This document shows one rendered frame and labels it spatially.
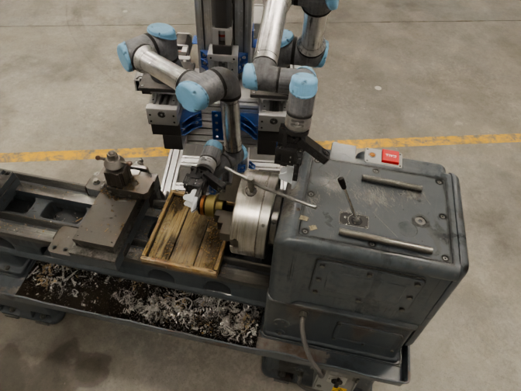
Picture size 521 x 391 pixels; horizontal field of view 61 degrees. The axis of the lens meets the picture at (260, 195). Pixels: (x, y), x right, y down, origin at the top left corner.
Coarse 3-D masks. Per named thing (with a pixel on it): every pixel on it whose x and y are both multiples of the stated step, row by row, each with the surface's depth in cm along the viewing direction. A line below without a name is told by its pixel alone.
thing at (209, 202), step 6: (204, 198) 162; (210, 198) 162; (216, 198) 162; (198, 204) 162; (204, 204) 162; (210, 204) 160; (216, 204) 161; (222, 204) 161; (198, 210) 162; (204, 210) 162; (210, 210) 161; (210, 216) 163
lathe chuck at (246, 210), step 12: (240, 180) 152; (264, 180) 153; (240, 192) 149; (240, 204) 148; (252, 204) 147; (240, 216) 147; (252, 216) 147; (240, 228) 148; (252, 228) 148; (240, 240) 150; (252, 240) 149; (240, 252) 156; (252, 252) 154
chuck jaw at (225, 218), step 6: (216, 210) 160; (222, 210) 160; (216, 216) 159; (222, 216) 158; (228, 216) 158; (216, 222) 161; (222, 222) 156; (228, 222) 156; (222, 228) 154; (228, 228) 154; (222, 234) 153; (228, 234) 153; (228, 240) 155; (234, 240) 152; (234, 246) 154
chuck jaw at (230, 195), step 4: (236, 176) 158; (232, 180) 159; (236, 180) 159; (228, 184) 161; (232, 184) 159; (236, 184) 159; (228, 188) 160; (232, 188) 160; (236, 188) 159; (220, 192) 161; (224, 192) 160; (228, 192) 160; (232, 192) 160; (236, 192) 160; (220, 196) 161; (224, 196) 161; (228, 196) 161; (232, 196) 160; (224, 200) 161; (228, 200) 161; (232, 200) 161
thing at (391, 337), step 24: (288, 312) 171; (312, 312) 167; (336, 312) 162; (288, 336) 186; (312, 336) 183; (336, 336) 177; (360, 336) 173; (384, 336) 169; (408, 336) 167; (264, 360) 231; (384, 360) 183; (360, 384) 216
